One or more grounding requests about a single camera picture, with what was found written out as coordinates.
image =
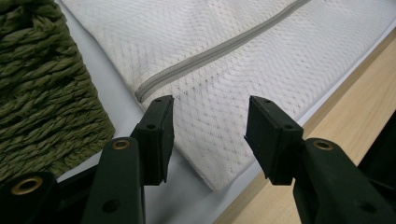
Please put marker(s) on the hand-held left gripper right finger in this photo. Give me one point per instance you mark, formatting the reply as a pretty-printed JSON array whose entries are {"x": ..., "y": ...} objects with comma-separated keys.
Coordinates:
[{"x": 274, "y": 146}]

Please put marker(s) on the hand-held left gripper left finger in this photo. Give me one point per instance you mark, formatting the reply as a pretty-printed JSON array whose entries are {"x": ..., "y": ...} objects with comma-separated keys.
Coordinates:
[{"x": 155, "y": 140}]

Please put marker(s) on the white mesh laundry bag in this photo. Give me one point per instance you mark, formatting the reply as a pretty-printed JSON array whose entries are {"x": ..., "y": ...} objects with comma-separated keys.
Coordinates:
[{"x": 218, "y": 62}]

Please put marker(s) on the green woven basket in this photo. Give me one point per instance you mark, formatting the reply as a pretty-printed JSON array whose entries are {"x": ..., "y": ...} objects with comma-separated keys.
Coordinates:
[{"x": 43, "y": 93}]

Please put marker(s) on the white table mat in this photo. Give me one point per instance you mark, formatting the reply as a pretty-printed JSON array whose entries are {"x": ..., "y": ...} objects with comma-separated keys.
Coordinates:
[{"x": 115, "y": 102}]

